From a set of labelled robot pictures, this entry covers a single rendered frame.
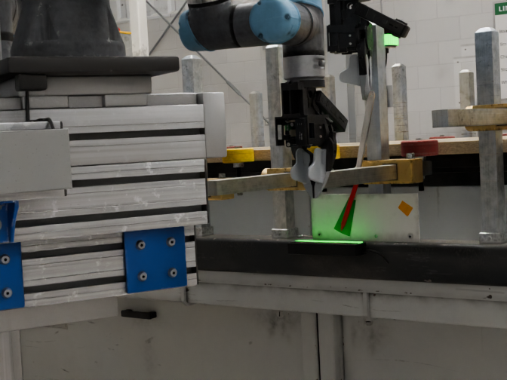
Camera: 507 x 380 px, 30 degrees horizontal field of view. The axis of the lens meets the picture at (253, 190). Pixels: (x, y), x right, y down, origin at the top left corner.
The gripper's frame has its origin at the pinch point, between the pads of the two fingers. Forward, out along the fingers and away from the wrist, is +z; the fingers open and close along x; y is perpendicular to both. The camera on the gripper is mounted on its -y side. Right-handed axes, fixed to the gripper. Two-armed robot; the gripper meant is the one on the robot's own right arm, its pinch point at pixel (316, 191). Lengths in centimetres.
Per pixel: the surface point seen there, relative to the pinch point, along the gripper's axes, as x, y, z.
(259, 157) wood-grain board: -46, -46, -6
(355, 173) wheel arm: 1.5, -11.6, -2.6
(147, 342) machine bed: -96, -54, 48
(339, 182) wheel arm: 1.5, -5.8, -1.3
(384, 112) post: -2.2, -30.7, -14.2
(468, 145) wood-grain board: 9.5, -45.6, -6.5
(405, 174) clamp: 3.5, -28.0, -1.3
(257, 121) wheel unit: -114, -138, -17
